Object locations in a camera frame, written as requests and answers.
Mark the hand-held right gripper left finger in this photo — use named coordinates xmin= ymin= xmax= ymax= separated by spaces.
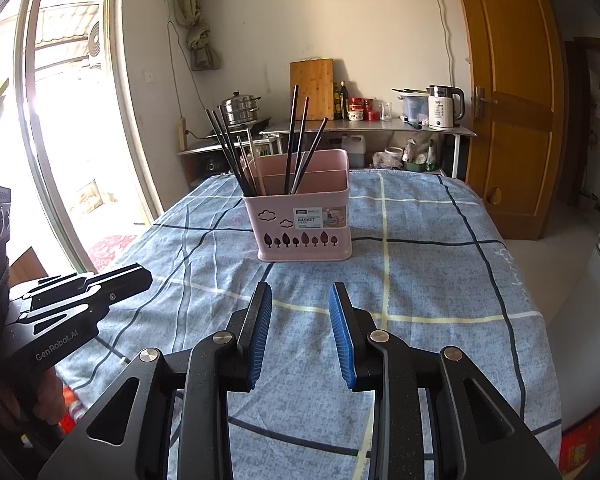
xmin=37 ymin=281 xmax=273 ymax=480

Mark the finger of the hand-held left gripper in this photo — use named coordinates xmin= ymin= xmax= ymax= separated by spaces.
xmin=16 ymin=284 xmax=151 ymax=332
xmin=29 ymin=262 xmax=154 ymax=307

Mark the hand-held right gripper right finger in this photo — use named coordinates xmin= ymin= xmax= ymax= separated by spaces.
xmin=328 ymin=283 xmax=564 ymax=480

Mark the pink utensil basket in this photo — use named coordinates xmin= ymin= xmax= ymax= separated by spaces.
xmin=242 ymin=149 xmax=352 ymax=263

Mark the light wooden chopstick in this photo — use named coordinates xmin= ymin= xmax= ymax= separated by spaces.
xmin=236 ymin=135 xmax=261 ymax=196

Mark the brown wooden chopstick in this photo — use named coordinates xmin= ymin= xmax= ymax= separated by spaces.
xmin=213 ymin=110 xmax=255 ymax=197
xmin=221 ymin=108 xmax=258 ymax=197

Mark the metal chopstick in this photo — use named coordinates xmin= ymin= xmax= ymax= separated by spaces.
xmin=248 ymin=131 xmax=267 ymax=196

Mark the person's left hand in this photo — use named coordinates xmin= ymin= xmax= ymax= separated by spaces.
xmin=0 ymin=372 xmax=64 ymax=429

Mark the red patterned rug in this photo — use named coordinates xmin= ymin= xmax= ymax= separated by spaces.
xmin=87 ymin=235 xmax=146 ymax=271

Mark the colourful printed cloth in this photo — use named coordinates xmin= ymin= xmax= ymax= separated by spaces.
xmin=60 ymin=385 xmax=101 ymax=431

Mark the blue plaid tablecloth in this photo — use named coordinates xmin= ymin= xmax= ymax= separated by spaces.
xmin=55 ymin=167 xmax=563 ymax=480

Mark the wooden stove stand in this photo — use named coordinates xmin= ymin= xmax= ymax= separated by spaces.
xmin=176 ymin=132 xmax=261 ymax=196

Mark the gas stove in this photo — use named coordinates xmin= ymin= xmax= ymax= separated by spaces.
xmin=205 ymin=116 xmax=273 ymax=138

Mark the white plastic jug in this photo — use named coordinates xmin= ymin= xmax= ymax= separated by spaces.
xmin=342 ymin=133 xmax=367 ymax=168

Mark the steel steamer pot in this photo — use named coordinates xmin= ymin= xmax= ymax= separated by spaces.
xmin=221 ymin=91 xmax=262 ymax=127

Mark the steel kitchen table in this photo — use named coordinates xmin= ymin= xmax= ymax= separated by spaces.
xmin=260 ymin=119 xmax=477 ymax=178

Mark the air conditioner outdoor unit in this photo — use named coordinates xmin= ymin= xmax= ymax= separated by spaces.
xmin=87 ymin=20 xmax=106 ymax=68

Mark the clear plastic container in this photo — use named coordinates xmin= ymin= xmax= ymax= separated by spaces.
xmin=392 ymin=87 xmax=433 ymax=122

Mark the silver refrigerator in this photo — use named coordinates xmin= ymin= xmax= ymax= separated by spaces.
xmin=560 ymin=210 xmax=600 ymax=431

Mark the white electric kettle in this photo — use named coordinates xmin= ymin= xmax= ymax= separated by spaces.
xmin=426 ymin=85 xmax=466 ymax=132

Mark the hanging grey cloth bundle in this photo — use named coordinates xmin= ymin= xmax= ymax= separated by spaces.
xmin=172 ymin=0 xmax=221 ymax=71

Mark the bamboo cutting board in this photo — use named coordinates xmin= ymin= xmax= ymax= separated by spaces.
xmin=290 ymin=58 xmax=335 ymax=120

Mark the red cardboard box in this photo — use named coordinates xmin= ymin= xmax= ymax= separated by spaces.
xmin=560 ymin=405 xmax=600 ymax=478

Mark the wooden door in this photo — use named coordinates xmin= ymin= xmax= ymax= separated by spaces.
xmin=450 ymin=0 xmax=566 ymax=238

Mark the white sliding door frame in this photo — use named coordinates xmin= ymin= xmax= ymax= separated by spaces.
xmin=10 ymin=0 xmax=163 ymax=273

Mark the metal door handle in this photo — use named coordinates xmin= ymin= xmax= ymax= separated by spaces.
xmin=472 ymin=86 xmax=498 ymax=120

